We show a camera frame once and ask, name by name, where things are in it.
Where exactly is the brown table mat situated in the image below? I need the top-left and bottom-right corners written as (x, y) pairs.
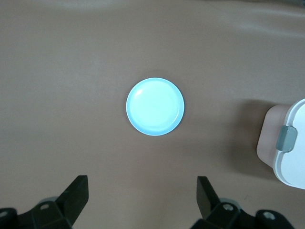
top-left (0, 0), bottom-right (305, 229)

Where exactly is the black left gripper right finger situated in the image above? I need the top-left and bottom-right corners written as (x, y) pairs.
top-left (190, 176), bottom-right (294, 229)

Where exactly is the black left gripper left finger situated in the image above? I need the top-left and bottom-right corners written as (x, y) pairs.
top-left (0, 175), bottom-right (89, 229)

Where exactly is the white lidded storage box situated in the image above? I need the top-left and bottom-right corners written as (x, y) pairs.
top-left (256, 97), bottom-right (305, 190)

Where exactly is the light blue round plate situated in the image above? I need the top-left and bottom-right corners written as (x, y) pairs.
top-left (125, 77), bottom-right (185, 136)

